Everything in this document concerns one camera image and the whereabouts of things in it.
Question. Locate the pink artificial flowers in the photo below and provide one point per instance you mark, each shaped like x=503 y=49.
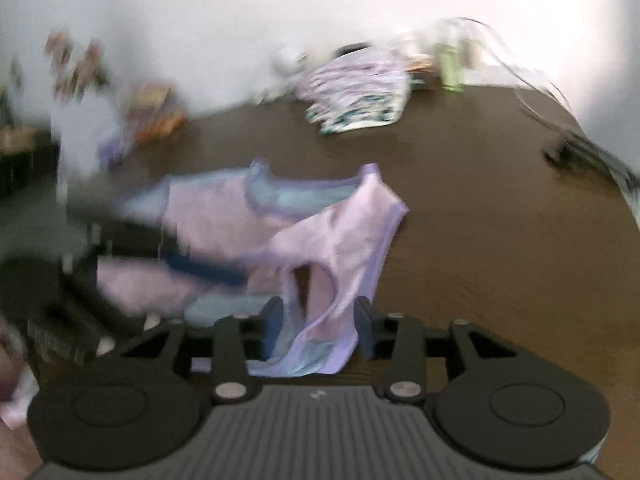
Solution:
x=75 y=62

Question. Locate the clear bag of snacks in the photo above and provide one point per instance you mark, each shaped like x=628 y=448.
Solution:
x=155 y=112

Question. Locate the white round robot toy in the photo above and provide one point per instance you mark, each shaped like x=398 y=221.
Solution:
x=290 y=67

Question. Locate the folded purple floral cloth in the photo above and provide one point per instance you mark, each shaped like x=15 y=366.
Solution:
x=355 y=80

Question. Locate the purple tissue box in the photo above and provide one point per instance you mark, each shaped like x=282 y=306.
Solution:
x=115 y=145

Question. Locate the green spray bottle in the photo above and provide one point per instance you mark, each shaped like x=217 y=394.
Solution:
x=451 y=67

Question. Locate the black phone stand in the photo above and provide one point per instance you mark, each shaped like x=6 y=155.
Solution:
x=575 y=157

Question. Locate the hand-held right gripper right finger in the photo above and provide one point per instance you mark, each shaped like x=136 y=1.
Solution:
x=364 y=330

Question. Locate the folded green print cloth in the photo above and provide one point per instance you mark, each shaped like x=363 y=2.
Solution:
x=365 y=115

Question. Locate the pink blue purple-trimmed garment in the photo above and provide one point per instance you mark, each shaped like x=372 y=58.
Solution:
x=325 y=240

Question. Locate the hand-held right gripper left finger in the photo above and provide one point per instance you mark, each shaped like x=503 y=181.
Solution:
x=272 y=327

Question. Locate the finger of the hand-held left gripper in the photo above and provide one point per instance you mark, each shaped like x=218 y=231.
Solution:
x=210 y=271

